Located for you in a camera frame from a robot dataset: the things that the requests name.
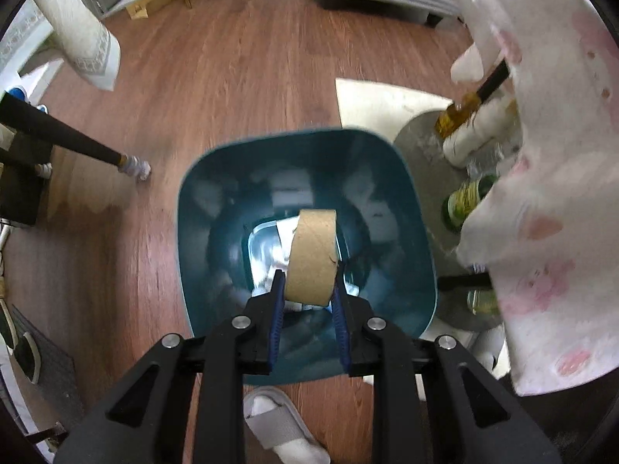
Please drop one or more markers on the dark floor mat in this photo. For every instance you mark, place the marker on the dark floor mat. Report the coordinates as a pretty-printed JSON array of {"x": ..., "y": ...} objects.
[{"x": 53, "y": 362}]

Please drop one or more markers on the beige patterned table cloth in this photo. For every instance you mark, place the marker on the beige patterned table cloth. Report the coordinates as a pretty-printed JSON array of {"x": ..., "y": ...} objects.
[{"x": 82, "y": 24}]

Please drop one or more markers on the dark table leg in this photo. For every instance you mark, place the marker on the dark table leg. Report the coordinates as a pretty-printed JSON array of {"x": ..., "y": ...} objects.
[{"x": 58, "y": 133}]

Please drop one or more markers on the white paper scraps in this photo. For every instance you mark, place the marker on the white paper scraps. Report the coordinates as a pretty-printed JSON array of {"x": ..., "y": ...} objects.
[{"x": 268, "y": 251}]

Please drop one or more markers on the black and gold table leg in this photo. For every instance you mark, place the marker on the black and gold table leg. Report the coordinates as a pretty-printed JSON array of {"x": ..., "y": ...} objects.
[{"x": 476, "y": 94}]

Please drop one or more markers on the grey round table base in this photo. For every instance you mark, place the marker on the grey round table base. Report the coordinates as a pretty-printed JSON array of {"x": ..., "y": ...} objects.
[{"x": 416, "y": 145}]

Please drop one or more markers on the white paper rolls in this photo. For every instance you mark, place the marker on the white paper rolls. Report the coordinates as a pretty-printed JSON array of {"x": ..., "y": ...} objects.
[{"x": 478, "y": 130}]

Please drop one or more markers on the green bottle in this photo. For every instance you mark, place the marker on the green bottle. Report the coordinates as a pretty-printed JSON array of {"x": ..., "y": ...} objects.
[{"x": 466, "y": 203}]

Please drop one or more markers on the teal trash bin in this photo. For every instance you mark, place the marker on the teal trash bin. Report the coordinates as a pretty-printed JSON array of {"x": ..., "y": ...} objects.
[{"x": 217, "y": 212}]

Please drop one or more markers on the pink floral tablecloth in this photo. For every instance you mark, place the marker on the pink floral tablecloth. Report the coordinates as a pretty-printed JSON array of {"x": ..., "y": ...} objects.
[{"x": 556, "y": 154}]

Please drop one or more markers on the black slipper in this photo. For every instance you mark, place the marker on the black slipper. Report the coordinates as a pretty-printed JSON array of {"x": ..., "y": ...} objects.
[{"x": 26, "y": 353}]

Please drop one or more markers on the brown cardboard tape roll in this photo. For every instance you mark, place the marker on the brown cardboard tape roll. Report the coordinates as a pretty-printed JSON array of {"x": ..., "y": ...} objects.
[{"x": 312, "y": 256}]

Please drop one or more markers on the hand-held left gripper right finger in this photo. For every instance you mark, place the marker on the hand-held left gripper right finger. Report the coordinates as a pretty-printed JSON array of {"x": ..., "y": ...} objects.
[{"x": 338, "y": 316}]

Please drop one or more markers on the flat cardboard box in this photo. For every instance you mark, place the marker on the flat cardboard box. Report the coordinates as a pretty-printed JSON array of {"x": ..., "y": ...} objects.
[{"x": 150, "y": 7}]

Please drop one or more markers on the white slipper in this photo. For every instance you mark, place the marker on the white slipper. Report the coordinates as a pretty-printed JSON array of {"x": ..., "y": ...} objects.
[{"x": 280, "y": 420}]

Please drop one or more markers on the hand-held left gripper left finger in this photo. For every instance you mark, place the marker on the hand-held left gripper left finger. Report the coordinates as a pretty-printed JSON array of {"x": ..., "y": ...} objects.
[{"x": 276, "y": 312}]

